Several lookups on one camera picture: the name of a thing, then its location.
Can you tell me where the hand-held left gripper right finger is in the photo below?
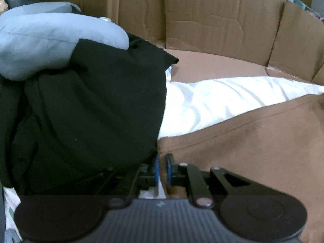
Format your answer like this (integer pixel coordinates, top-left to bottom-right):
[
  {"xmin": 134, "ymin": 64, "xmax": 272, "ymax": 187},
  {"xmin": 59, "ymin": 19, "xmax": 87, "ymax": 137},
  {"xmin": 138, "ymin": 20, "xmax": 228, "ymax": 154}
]
[{"xmin": 166, "ymin": 154, "xmax": 257, "ymax": 207}]

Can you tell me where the brown printed t-shirt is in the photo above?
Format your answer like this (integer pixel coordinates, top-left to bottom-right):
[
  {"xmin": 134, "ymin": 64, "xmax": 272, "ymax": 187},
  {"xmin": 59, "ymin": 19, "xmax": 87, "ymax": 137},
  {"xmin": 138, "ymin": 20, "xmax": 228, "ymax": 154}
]
[{"xmin": 157, "ymin": 95, "xmax": 324, "ymax": 243}]

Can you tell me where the grey-blue neck pillow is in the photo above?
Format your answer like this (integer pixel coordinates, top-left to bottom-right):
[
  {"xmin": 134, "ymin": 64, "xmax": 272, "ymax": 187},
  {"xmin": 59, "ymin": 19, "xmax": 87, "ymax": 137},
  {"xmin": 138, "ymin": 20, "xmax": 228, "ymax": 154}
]
[{"xmin": 0, "ymin": 2, "xmax": 129, "ymax": 81}]

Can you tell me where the crumpled black garment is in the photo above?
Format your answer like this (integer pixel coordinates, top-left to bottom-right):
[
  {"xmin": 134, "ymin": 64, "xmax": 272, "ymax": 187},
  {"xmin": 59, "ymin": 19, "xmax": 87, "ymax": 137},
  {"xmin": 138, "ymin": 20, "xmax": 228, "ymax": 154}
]
[{"xmin": 0, "ymin": 32, "xmax": 180, "ymax": 195}]

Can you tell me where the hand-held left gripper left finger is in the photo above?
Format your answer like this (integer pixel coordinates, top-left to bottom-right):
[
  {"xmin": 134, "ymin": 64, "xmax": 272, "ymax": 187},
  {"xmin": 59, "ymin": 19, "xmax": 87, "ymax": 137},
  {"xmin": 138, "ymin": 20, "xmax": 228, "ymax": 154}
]
[{"xmin": 108, "ymin": 155, "xmax": 160, "ymax": 208}]

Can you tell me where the cream bear printed blanket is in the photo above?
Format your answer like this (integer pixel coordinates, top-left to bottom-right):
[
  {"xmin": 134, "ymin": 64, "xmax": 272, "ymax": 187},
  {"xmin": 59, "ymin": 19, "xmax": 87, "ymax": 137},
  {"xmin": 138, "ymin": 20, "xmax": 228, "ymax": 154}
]
[{"xmin": 2, "ymin": 75, "xmax": 324, "ymax": 243}]

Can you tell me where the flattened cardboard box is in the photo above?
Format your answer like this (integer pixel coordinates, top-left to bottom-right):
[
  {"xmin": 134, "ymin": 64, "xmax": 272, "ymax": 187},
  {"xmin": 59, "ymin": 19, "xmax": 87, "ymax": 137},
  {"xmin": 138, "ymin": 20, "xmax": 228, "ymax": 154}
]
[{"xmin": 47, "ymin": 0, "xmax": 324, "ymax": 86}]

